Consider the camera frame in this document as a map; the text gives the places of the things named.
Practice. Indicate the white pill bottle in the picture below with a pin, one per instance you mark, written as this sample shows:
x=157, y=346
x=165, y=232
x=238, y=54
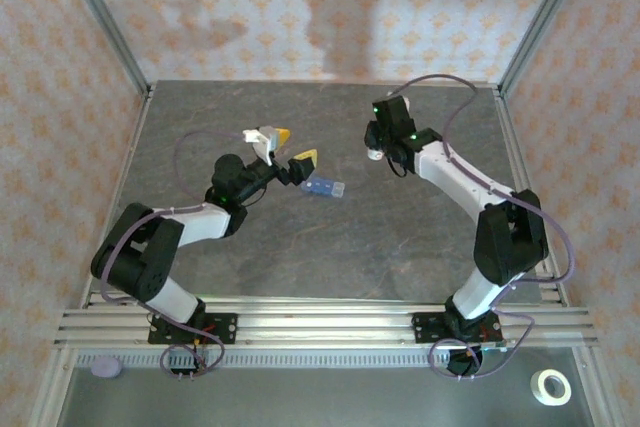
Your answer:
x=374, y=153

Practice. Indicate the blue translucent pill organizer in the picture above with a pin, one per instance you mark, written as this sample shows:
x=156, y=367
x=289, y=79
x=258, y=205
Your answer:
x=325, y=187

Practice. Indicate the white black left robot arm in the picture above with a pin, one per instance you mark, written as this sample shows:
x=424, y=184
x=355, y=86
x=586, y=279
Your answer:
x=200, y=222

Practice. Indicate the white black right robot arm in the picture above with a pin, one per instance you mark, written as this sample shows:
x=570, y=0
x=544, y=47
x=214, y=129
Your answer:
x=450, y=172

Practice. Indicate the grey metal shelf plate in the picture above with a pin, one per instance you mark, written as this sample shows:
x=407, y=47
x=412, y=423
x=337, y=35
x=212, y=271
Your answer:
x=320, y=397

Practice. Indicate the purple round disc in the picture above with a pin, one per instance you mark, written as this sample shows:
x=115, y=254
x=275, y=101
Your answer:
x=105, y=367

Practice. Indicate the small green circuit board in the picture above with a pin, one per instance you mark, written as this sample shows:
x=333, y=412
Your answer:
x=495, y=345

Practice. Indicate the black round device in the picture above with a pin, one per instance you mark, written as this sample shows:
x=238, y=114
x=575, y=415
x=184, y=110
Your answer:
x=462, y=363

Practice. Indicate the white tape roll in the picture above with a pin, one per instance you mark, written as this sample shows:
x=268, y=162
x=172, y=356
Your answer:
x=537, y=387

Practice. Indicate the aluminium table side rail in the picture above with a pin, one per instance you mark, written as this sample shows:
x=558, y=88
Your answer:
x=117, y=197
x=515, y=147

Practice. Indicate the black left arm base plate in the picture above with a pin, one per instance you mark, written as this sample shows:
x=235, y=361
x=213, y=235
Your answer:
x=225, y=327

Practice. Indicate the aluminium mounting rail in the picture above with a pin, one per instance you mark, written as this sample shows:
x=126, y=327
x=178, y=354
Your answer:
x=320, y=327

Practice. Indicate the aluminium frame post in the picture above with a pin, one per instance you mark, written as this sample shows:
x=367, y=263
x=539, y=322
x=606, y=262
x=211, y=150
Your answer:
x=544, y=22
x=107, y=22

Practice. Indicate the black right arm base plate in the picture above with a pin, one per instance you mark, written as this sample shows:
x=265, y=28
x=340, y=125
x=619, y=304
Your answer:
x=425, y=327

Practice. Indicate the aluminium frame leg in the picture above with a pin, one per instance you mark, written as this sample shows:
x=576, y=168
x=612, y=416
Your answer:
x=595, y=387
x=52, y=387

